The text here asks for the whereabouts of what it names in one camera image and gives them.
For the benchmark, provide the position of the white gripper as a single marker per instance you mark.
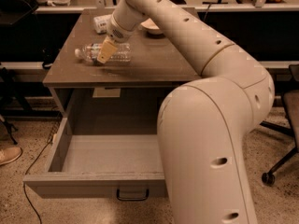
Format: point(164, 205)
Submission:
point(118, 33)

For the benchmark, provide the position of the clear plastic water bottle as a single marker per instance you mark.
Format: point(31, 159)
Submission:
point(89, 53)

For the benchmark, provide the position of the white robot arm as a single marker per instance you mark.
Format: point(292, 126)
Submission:
point(202, 124)

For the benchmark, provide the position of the grey drawer cabinet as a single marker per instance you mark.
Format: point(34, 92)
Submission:
point(155, 62)

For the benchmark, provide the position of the open grey top drawer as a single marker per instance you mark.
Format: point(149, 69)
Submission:
point(104, 143)

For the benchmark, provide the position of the white bowl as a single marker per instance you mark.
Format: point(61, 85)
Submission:
point(150, 27)

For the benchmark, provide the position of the black chair at left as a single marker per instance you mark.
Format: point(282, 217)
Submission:
point(12, 12)

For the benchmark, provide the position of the tan shoe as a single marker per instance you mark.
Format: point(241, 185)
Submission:
point(9, 154)

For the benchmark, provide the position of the black drawer handle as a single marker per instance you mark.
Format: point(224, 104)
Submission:
point(132, 196)

